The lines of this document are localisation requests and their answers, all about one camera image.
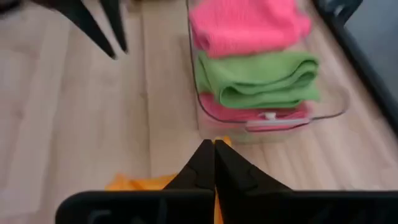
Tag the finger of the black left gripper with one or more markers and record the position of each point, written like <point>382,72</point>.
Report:
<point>116,21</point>
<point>84,21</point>

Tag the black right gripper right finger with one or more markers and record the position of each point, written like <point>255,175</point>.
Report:
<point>245,177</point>

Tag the orange microfiber towel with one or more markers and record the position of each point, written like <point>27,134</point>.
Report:
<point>140,184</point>

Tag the green microfiber towel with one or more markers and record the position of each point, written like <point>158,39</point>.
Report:
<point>258,81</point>

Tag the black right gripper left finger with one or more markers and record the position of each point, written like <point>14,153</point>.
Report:
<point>199,171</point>

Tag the clear plastic bin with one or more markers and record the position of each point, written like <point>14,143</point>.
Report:
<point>335,105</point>

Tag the pink microfiber towel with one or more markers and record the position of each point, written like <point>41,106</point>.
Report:
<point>248,25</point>
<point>227,112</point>

